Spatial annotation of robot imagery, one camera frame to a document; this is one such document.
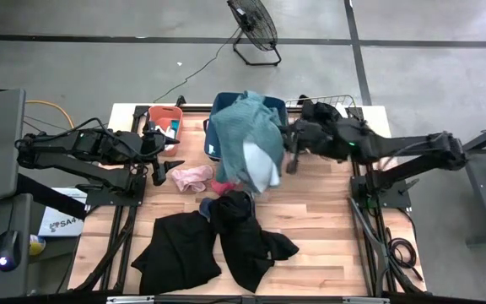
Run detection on blue fabric storage bin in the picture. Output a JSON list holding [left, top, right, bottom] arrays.
[[202, 91, 290, 164]]

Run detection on black side table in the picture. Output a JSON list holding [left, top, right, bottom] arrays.
[[451, 116, 486, 246]]

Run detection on black long garment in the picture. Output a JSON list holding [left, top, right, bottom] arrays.
[[208, 189, 300, 294]]

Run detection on pink cloth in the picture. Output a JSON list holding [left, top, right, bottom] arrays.
[[170, 164, 214, 194]]

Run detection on black computer mouse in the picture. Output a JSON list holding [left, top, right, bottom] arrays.
[[0, 230, 22, 272]]

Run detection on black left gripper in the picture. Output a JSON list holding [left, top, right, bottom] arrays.
[[141, 122, 185, 187]]

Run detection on yellow extension cord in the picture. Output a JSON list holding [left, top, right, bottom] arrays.
[[0, 71, 75, 130]]

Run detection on metal wire basket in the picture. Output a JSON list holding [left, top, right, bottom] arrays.
[[287, 95, 360, 128]]

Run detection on teal dotted shirt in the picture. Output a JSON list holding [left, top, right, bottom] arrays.
[[211, 90, 289, 194]]

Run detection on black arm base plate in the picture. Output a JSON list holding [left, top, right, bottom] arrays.
[[85, 173, 148, 208], [350, 175, 413, 210]]

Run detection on orange plastic basket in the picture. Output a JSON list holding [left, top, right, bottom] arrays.
[[148, 105, 184, 157]]

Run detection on navy cloth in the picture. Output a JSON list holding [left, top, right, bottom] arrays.
[[199, 197, 215, 223]]

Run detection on yellow ball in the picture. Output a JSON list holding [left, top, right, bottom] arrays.
[[29, 234, 46, 257]]

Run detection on red cloth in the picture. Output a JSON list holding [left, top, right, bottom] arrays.
[[211, 179, 238, 196]]

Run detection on white cardboard box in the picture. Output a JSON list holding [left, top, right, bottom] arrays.
[[38, 187, 87, 238]]

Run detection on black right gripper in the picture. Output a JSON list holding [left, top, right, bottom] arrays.
[[282, 116, 356, 175]]

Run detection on silver frame bar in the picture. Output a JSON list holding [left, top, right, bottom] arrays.
[[105, 295, 392, 304]]

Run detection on black printed underwear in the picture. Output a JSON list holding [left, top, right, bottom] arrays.
[[301, 100, 342, 126]]

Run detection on coiled black cable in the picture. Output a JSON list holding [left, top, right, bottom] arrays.
[[386, 227, 424, 282]]

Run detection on black t-shirt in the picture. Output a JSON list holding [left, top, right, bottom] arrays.
[[131, 210, 223, 296]]

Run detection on black fan power cable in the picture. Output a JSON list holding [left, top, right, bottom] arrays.
[[153, 27, 242, 104]]

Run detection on black floor fan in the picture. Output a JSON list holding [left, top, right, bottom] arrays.
[[225, 0, 283, 68]]

